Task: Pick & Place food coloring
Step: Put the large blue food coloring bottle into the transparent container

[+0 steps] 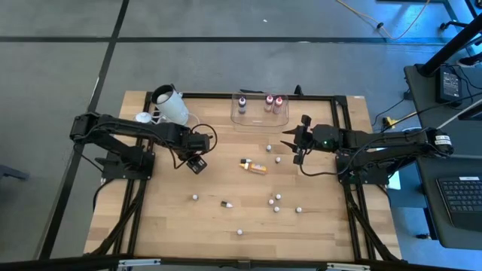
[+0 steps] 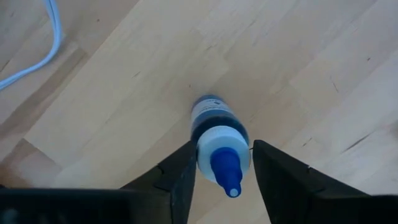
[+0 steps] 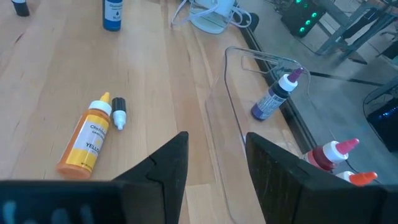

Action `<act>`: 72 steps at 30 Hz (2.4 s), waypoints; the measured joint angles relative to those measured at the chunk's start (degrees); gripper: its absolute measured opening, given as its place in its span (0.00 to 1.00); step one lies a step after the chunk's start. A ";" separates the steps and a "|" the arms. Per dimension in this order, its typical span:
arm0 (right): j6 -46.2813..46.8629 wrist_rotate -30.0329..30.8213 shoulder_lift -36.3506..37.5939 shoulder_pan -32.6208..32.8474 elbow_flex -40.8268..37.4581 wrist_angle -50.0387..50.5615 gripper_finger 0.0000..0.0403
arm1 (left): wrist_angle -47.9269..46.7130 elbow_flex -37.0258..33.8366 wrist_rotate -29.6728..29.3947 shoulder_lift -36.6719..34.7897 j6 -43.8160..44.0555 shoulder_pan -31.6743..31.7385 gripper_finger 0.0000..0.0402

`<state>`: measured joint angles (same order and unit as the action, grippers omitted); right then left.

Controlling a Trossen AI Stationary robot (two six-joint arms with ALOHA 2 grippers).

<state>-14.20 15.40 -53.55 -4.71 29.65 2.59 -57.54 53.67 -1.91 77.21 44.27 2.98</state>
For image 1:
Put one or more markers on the dark grey desk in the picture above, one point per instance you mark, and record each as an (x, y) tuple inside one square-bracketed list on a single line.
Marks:
[(467, 143)]

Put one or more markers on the orange bottle yellow cap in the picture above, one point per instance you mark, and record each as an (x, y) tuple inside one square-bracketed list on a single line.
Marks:
[(258, 168)]

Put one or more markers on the grey chair leg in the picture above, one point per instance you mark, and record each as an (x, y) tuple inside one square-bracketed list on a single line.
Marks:
[(11, 172)]

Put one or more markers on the black rig beam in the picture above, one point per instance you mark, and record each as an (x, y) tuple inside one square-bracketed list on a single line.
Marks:
[(56, 263)]

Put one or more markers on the white paper sheet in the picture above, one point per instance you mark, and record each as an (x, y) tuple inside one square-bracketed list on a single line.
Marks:
[(395, 182)]

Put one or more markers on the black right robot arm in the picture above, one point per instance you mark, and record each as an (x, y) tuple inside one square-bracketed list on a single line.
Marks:
[(376, 141)]

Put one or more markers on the white round puck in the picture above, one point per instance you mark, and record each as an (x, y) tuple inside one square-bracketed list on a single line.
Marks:
[(143, 117)]

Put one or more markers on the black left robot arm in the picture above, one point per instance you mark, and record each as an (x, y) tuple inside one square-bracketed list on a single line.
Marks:
[(113, 128)]

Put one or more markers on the black chair caster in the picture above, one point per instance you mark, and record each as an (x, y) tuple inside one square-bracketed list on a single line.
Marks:
[(444, 25)]

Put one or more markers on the silver beam bracket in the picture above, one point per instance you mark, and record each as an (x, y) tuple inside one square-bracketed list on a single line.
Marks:
[(139, 262), (348, 267)]

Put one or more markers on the black keyboard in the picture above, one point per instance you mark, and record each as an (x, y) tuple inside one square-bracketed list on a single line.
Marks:
[(463, 195)]

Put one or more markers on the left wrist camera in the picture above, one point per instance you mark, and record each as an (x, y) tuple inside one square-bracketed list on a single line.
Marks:
[(197, 164)]

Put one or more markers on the black stand pole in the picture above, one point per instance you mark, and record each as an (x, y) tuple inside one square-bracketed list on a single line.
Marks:
[(448, 49)]

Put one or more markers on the clear plastic bin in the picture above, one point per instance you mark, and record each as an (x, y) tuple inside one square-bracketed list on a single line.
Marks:
[(260, 124)]

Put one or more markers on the black power adapter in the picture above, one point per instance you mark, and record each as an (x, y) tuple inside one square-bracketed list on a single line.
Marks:
[(449, 84)]

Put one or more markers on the red bottle pink cap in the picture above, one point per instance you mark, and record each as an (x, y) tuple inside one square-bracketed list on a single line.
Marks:
[(269, 102)]

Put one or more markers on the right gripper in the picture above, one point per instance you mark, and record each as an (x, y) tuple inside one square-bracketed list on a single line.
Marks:
[(305, 138)]

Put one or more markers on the dark bottle purple cap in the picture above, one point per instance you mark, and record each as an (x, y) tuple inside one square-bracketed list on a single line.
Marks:
[(241, 104)]

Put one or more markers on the white rod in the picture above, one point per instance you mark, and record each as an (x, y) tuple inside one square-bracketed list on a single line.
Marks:
[(459, 114)]

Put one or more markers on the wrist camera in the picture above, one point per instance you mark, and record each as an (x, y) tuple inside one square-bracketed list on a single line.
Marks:
[(197, 164), (298, 158)]

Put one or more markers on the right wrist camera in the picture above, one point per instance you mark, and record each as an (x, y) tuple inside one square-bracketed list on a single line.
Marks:
[(298, 158)]

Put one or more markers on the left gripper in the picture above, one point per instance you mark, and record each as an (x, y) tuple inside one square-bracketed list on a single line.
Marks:
[(197, 142)]

